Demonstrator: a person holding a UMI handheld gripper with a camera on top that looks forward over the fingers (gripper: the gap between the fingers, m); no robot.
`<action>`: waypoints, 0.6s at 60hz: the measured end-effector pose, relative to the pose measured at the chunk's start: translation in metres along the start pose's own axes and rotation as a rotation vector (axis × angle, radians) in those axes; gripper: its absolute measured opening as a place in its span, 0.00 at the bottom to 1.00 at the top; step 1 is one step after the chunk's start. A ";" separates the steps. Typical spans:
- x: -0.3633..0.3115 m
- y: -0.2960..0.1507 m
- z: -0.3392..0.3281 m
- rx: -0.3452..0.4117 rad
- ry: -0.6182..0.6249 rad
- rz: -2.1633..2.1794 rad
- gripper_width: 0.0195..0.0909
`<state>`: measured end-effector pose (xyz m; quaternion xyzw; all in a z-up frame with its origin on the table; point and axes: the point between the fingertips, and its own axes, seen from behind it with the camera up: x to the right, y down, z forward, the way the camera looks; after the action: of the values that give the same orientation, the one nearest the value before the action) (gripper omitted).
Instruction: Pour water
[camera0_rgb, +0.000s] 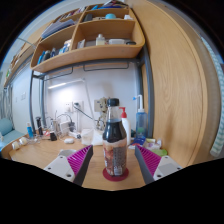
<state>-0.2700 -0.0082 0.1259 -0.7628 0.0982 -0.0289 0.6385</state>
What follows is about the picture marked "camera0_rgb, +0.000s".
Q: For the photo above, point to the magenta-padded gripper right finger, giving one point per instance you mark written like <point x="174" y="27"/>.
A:
<point x="160" y="168"/>

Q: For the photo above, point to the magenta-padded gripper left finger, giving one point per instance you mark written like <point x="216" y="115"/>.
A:
<point x="62" y="168"/>

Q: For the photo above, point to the dark drink bottle black cap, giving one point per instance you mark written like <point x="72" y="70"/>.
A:
<point x="114" y="140"/>

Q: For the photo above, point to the green packet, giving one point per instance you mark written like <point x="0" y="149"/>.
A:
<point x="160" y="153"/>

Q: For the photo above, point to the white mug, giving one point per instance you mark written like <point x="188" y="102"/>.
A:
<point x="67" y="152"/>

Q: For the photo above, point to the white oval object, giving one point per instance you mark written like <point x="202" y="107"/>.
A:
<point x="69" y="141"/>

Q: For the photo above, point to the small black jar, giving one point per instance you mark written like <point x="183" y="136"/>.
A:
<point x="53" y="136"/>

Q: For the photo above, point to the blue packet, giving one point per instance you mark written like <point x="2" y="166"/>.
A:
<point x="139" y="140"/>

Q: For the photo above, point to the white crumpled tissue pack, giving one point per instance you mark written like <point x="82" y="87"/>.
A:
<point x="91" y="137"/>

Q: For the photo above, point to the flat round red coaster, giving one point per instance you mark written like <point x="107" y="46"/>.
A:
<point x="115" y="178"/>

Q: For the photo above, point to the slim black bottle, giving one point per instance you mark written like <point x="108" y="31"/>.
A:
<point x="39" y="126"/>

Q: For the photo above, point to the small white round object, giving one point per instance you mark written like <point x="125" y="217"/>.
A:
<point x="23" y="140"/>
<point x="15" y="145"/>

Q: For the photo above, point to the blue spray bottle white nozzle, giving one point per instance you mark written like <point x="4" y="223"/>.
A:
<point x="141" y="123"/>

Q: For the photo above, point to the small blue bottle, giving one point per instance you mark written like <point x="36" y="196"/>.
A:
<point x="30" y="131"/>

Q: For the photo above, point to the white lotion bottle red pump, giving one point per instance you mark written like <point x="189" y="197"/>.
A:
<point x="126" y="128"/>

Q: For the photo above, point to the wooden wardrobe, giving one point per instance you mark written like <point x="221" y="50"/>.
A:
<point x="173" y="83"/>

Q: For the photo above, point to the wooden shelf unit with items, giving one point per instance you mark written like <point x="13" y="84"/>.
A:
<point x="103" y="31"/>

